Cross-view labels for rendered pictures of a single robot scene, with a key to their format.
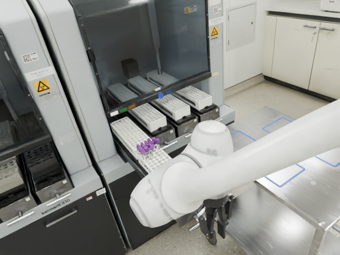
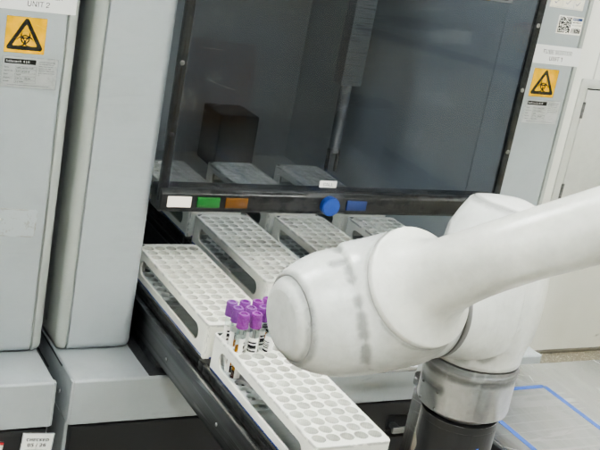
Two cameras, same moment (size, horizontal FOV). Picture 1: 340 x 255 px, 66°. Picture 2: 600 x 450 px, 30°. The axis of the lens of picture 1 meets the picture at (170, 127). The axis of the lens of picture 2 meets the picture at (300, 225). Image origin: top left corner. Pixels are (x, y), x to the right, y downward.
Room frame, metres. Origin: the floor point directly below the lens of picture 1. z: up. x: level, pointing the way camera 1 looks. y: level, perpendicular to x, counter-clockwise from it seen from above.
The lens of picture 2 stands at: (-0.48, 0.13, 1.47)
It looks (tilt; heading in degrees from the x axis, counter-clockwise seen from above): 18 degrees down; 358
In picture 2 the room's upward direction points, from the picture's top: 11 degrees clockwise
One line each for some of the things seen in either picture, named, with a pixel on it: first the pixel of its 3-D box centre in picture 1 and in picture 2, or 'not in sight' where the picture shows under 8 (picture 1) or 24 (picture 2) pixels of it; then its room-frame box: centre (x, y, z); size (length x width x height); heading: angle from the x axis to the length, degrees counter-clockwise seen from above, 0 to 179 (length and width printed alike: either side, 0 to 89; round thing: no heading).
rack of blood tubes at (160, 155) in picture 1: (165, 172); (292, 404); (0.77, 0.05, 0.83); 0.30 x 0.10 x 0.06; 28
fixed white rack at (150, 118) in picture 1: (145, 114); (253, 262); (1.25, 0.12, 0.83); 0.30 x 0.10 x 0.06; 28
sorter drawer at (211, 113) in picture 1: (178, 96); not in sight; (1.51, -0.08, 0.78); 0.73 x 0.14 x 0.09; 28
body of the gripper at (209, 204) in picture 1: (214, 199); (450, 448); (0.50, -0.10, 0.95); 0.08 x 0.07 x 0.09; 118
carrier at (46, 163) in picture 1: (44, 166); not in sight; (0.90, 0.57, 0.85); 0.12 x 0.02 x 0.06; 118
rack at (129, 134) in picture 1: (131, 136); (198, 300); (1.05, 0.19, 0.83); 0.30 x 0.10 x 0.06; 28
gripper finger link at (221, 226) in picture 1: (221, 228); not in sight; (0.51, -0.12, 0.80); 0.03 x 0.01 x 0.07; 28
